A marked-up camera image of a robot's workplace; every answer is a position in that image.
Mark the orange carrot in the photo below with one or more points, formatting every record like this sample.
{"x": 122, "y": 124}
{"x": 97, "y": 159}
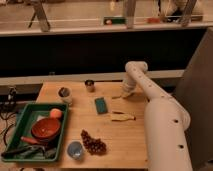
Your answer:
{"x": 30, "y": 140}

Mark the green box with red button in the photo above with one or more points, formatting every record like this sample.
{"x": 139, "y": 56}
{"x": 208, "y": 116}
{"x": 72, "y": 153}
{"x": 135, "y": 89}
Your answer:
{"x": 114, "y": 20}

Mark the yellow banana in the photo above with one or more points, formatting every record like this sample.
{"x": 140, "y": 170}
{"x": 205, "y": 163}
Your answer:
{"x": 120, "y": 116}

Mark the green sponge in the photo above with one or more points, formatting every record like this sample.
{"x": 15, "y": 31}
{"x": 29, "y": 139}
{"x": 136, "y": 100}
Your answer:
{"x": 101, "y": 106}

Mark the small metal cup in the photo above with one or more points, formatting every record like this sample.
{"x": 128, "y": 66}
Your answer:
{"x": 90, "y": 85}

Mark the bunch of red grapes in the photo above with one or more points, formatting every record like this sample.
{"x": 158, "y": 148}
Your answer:
{"x": 92, "y": 145}

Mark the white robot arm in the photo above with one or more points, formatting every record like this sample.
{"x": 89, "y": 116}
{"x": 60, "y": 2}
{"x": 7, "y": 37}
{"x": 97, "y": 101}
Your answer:
{"x": 165, "y": 122}

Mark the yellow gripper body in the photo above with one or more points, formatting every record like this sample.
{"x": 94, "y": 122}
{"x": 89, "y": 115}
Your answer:
{"x": 126, "y": 94}

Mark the dark utensils in tray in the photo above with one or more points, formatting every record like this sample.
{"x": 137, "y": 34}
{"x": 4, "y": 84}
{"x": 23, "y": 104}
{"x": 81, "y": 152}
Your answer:
{"x": 46, "y": 151}

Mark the blue cup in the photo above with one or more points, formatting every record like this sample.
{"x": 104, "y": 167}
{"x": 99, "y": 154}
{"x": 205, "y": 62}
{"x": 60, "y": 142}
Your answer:
{"x": 75, "y": 150}

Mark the green plastic tray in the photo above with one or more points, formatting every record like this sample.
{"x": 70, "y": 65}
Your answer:
{"x": 32, "y": 113}

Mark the red bowl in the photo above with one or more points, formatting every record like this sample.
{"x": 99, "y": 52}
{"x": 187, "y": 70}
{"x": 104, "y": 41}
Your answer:
{"x": 46, "y": 128}

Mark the grey metal post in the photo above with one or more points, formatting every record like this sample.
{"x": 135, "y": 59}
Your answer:
{"x": 41, "y": 16}

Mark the orange fruit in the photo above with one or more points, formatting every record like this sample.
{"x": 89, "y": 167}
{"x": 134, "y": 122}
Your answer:
{"x": 56, "y": 113}

